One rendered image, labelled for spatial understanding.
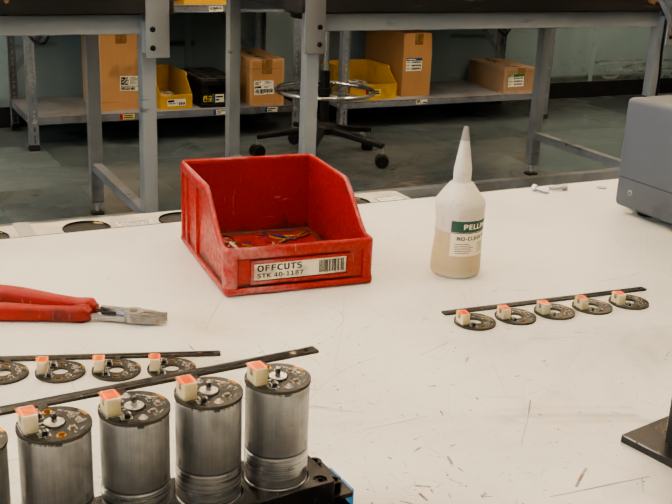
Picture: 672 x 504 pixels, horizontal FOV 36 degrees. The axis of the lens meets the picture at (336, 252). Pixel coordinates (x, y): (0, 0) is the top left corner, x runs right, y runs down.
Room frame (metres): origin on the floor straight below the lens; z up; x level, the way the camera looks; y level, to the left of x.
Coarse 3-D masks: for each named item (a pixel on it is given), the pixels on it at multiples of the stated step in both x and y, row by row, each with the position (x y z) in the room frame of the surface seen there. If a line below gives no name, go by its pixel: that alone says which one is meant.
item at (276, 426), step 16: (256, 400) 0.34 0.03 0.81; (272, 400) 0.34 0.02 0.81; (288, 400) 0.34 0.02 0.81; (304, 400) 0.34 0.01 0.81; (256, 416) 0.34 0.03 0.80; (272, 416) 0.34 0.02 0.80; (288, 416) 0.34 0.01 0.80; (304, 416) 0.34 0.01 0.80; (256, 432) 0.34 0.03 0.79; (272, 432) 0.34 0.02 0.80; (288, 432) 0.34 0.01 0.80; (304, 432) 0.34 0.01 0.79; (256, 448) 0.34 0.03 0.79; (272, 448) 0.34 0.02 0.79; (288, 448) 0.34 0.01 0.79; (304, 448) 0.34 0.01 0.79; (256, 464) 0.34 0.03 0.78; (272, 464) 0.34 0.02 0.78; (288, 464) 0.34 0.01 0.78; (304, 464) 0.34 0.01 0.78; (256, 480) 0.34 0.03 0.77; (272, 480) 0.34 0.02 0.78; (288, 480) 0.34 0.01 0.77; (304, 480) 0.34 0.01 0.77
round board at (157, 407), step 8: (128, 392) 0.33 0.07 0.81; (136, 392) 0.33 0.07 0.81; (144, 392) 0.33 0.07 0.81; (152, 392) 0.33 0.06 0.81; (128, 400) 0.32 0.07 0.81; (144, 400) 0.32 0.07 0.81; (152, 400) 0.32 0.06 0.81; (160, 400) 0.33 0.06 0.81; (168, 400) 0.33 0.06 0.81; (152, 408) 0.32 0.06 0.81; (160, 408) 0.32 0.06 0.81; (168, 408) 0.32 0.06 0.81; (104, 416) 0.31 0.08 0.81; (120, 416) 0.31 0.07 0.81; (128, 416) 0.31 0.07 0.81; (136, 416) 0.31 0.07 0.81; (152, 416) 0.31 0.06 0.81; (160, 416) 0.31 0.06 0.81; (112, 424) 0.31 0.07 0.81; (120, 424) 0.31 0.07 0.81; (128, 424) 0.31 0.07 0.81; (136, 424) 0.31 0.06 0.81; (144, 424) 0.31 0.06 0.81
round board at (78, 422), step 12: (48, 408) 0.32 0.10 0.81; (60, 408) 0.32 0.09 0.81; (72, 408) 0.32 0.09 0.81; (72, 420) 0.31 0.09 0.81; (84, 420) 0.31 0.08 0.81; (36, 432) 0.30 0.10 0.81; (48, 432) 0.30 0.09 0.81; (72, 432) 0.30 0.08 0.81; (84, 432) 0.30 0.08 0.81; (48, 444) 0.29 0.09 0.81
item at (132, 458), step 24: (144, 408) 0.32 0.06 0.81; (120, 432) 0.31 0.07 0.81; (144, 432) 0.31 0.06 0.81; (168, 432) 0.32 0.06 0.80; (120, 456) 0.31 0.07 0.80; (144, 456) 0.31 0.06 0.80; (168, 456) 0.32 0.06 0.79; (120, 480) 0.31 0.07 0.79; (144, 480) 0.31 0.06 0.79; (168, 480) 0.32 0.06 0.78
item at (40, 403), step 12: (300, 348) 0.38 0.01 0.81; (312, 348) 0.38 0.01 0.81; (240, 360) 0.36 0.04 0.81; (252, 360) 0.36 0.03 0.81; (264, 360) 0.36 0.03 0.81; (276, 360) 0.36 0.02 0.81; (180, 372) 0.35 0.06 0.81; (192, 372) 0.35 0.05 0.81; (204, 372) 0.35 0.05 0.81; (216, 372) 0.35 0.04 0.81; (120, 384) 0.34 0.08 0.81; (132, 384) 0.34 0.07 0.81; (144, 384) 0.34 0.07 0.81; (156, 384) 0.34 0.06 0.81; (60, 396) 0.32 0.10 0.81; (72, 396) 0.33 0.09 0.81; (84, 396) 0.33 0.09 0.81; (96, 396) 0.33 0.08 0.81; (0, 408) 0.31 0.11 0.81; (12, 408) 0.31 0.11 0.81; (36, 408) 0.32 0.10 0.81
